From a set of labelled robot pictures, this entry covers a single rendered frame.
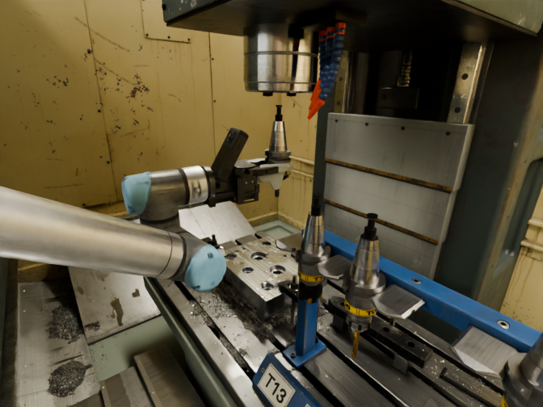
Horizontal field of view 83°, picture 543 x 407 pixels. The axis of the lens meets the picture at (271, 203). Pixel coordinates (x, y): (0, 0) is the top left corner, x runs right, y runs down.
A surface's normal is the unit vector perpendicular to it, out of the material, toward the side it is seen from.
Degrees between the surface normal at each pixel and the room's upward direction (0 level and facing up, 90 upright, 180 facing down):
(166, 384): 8
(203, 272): 90
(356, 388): 0
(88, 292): 24
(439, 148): 90
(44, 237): 87
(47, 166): 90
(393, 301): 0
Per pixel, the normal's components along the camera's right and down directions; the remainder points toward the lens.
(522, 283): -0.79, 0.20
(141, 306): 0.26, -0.74
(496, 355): 0.02, -0.94
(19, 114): 0.61, 0.29
